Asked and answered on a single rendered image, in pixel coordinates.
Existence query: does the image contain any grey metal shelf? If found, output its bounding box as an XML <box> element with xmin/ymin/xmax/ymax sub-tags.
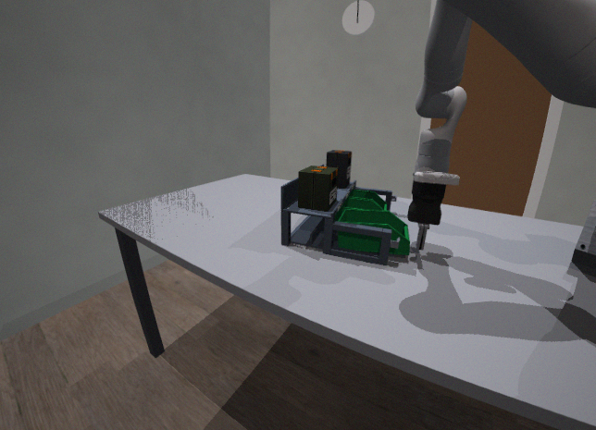
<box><xmin>280</xmin><ymin>178</ymin><xmax>400</xmax><ymax>265</ymax></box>

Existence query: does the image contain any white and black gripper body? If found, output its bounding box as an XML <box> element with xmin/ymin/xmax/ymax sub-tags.
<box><xmin>407</xmin><ymin>154</ymin><xmax>460</xmax><ymax>225</ymax></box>

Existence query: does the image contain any dark green case with orange latches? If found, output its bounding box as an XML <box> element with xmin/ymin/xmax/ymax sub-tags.
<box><xmin>298</xmin><ymin>166</ymin><xmax>339</xmax><ymax>212</ymax></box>

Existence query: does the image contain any black tool case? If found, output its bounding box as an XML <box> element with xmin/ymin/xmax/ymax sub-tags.
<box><xmin>326</xmin><ymin>151</ymin><xmax>352</xmax><ymax>189</ymax></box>

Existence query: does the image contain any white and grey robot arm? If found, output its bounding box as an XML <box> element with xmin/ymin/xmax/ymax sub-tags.
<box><xmin>416</xmin><ymin>0</ymin><xmax>596</xmax><ymax>157</ymax></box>

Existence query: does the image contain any green bin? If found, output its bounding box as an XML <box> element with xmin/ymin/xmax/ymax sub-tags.
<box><xmin>347</xmin><ymin>190</ymin><xmax>387</xmax><ymax>211</ymax></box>
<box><xmin>338</xmin><ymin>209</ymin><xmax>410</xmax><ymax>255</ymax></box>
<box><xmin>335</xmin><ymin>198</ymin><xmax>383</xmax><ymax>221</ymax></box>

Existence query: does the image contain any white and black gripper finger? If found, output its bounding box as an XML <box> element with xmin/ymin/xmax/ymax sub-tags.
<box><xmin>420</xmin><ymin>224</ymin><xmax>429</xmax><ymax>251</ymax></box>
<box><xmin>416</xmin><ymin>223</ymin><xmax>424</xmax><ymax>250</ymax></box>

